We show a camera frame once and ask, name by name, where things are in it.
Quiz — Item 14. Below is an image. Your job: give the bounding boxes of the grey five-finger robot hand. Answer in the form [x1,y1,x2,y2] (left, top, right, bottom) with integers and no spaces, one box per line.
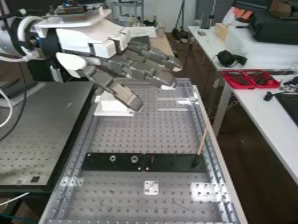
[34,4,184,113]

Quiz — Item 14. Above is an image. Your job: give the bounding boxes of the small white box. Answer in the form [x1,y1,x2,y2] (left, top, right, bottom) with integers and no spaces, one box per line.
[94,89,136,117]

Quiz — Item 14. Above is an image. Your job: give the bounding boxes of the white desk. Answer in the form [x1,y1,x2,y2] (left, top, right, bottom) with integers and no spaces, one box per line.
[187,24,298,72]
[212,74,298,186]

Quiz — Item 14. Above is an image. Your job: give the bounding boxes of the clear box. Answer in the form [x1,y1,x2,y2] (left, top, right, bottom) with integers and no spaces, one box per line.
[39,77,249,224]

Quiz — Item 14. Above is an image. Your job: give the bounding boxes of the black headphones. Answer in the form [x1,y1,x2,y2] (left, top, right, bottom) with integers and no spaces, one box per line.
[216,49,249,67]

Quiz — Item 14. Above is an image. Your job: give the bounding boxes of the red tray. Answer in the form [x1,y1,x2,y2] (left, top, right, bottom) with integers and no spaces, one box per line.
[245,68,282,90]
[221,69,257,90]

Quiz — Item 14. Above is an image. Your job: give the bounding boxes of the thin stick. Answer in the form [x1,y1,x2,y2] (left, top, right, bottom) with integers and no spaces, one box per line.
[196,129,209,157]

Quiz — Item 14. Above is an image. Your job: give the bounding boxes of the black plate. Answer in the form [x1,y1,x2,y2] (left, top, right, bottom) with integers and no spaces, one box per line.
[83,152,209,174]

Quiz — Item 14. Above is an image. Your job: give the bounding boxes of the black box device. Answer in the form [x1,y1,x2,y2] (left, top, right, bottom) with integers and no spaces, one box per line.
[247,9,298,45]

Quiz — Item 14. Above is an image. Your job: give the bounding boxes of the small square metal plate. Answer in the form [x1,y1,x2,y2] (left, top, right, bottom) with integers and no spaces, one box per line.
[143,180,161,196]

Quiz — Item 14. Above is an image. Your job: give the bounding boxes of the black keyboard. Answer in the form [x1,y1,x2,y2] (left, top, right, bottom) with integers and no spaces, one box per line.
[275,92,298,127]

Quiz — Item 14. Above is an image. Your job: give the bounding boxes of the black cable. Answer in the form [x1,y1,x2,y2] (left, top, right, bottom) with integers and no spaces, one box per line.
[0,59,30,142]

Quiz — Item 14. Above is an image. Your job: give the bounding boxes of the white cable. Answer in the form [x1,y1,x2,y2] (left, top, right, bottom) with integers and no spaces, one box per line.
[0,87,15,128]

